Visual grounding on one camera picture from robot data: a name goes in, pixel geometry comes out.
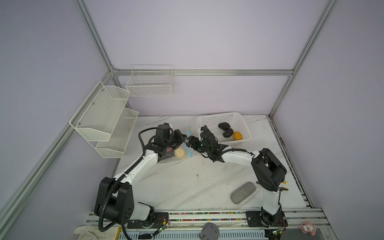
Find aluminium rail base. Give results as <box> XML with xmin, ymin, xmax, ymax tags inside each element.
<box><xmin>86</xmin><ymin>207</ymin><xmax>331</xmax><ymax>232</ymax></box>

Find black toy fruit rear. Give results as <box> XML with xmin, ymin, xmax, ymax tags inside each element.
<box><xmin>218</xmin><ymin>122</ymin><xmax>231</xmax><ymax>131</ymax></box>

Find white mesh two-tier shelf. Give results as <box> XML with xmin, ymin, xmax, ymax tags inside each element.
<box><xmin>69</xmin><ymin>82</ymin><xmax>139</xmax><ymax>159</ymax></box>

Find clear zip bag blue zipper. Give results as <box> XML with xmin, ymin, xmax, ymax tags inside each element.
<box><xmin>157</xmin><ymin>127</ymin><xmax>191</xmax><ymax>164</ymax></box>

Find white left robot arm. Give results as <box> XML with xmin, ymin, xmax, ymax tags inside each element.
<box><xmin>94</xmin><ymin>123</ymin><xmax>187</xmax><ymax>232</ymax></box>

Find white cloth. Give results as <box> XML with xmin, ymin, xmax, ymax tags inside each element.
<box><xmin>74</xmin><ymin>226</ymin><xmax>121</xmax><ymax>240</ymax></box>

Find grey oval stone pad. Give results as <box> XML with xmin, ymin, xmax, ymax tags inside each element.
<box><xmin>231</xmin><ymin>182</ymin><xmax>256</xmax><ymax>205</ymax></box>

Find yellow-brown toy potato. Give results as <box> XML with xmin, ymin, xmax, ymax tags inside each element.
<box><xmin>233</xmin><ymin>132</ymin><xmax>243</xmax><ymax>141</ymax></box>

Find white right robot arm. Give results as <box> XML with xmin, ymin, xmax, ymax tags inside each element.
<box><xmin>186</xmin><ymin>126</ymin><xmax>287</xmax><ymax>228</ymax></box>

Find black toy avocado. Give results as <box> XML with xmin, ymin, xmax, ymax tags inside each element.
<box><xmin>223</xmin><ymin>128</ymin><xmax>234</xmax><ymax>138</ymax></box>

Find grey plastic device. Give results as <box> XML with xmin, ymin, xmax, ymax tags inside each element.
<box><xmin>199</xmin><ymin>222</ymin><xmax>220</xmax><ymax>240</ymax></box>

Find white plastic perforated basket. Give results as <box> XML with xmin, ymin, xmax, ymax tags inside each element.
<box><xmin>196</xmin><ymin>112</ymin><xmax>252</xmax><ymax>146</ymax></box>

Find cream toy potato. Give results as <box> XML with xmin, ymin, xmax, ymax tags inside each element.
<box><xmin>174</xmin><ymin>148</ymin><xmax>186</xmax><ymax>159</ymax></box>

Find white wire wall basket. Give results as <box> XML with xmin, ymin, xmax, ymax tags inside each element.
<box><xmin>126</xmin><ymin>65</ymin><xmax>174</xmax><ymax>97</ymax></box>

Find yellow handled pliers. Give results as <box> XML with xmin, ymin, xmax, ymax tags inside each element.
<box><xmin>280</xmin><ymin>181</ymin><xmax>289</xmax><ymax>191</ymax></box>

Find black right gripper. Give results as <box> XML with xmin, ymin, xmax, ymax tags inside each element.
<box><xmin>182</xmin><ymin>136</ymin><xmax>211</xmax><ymax>155</ymax></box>

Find pink plush toy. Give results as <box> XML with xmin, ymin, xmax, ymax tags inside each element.
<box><xmin>300</xmin><ymin>221</ymin><xmax>317</xmax><ymax>236</ymax></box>

